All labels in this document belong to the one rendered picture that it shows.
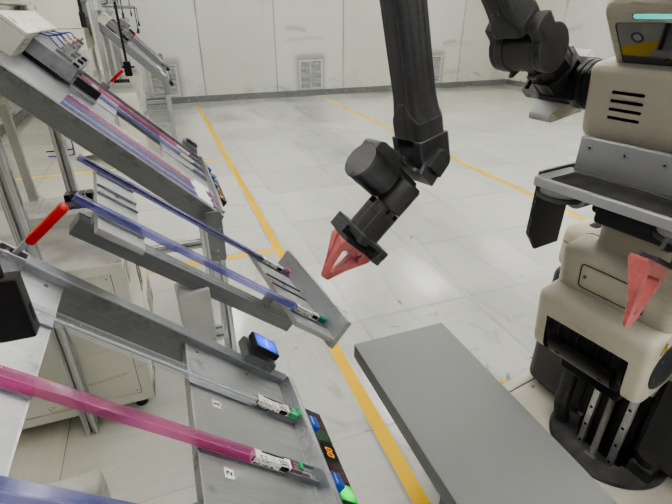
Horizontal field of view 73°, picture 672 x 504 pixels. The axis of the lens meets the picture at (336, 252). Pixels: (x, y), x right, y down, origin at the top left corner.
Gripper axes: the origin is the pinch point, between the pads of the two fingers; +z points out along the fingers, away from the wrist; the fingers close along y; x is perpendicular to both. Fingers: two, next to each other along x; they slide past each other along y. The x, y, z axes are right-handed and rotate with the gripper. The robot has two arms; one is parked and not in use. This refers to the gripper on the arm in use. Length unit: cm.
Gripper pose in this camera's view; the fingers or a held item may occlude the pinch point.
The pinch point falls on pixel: (327, 273)
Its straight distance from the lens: 74.7
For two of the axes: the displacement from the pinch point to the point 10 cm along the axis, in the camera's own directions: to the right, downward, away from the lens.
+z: -6.4, 7.5, 1.4
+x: 6.8, 4.8, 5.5
